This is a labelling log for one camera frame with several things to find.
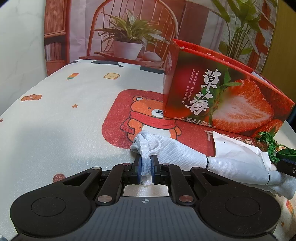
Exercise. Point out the bear print table cloth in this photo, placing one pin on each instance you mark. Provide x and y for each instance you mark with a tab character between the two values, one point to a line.
71	121

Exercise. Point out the red strawberry cardboard box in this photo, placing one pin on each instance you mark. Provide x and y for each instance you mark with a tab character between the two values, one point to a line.
207	88

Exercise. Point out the printed living room backdrop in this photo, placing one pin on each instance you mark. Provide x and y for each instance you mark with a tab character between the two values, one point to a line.
140	31

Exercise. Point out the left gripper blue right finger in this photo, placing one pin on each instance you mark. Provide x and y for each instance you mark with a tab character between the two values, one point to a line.
155	170

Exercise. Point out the white sock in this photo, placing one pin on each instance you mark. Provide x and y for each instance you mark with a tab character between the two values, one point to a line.
171	151

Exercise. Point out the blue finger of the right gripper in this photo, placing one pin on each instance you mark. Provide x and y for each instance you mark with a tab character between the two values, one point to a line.
287	166

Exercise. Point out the green tasselled egg ornament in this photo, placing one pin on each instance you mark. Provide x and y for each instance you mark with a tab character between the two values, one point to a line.
276	152

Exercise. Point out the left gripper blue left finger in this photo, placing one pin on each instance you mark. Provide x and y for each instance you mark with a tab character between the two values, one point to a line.
137	169

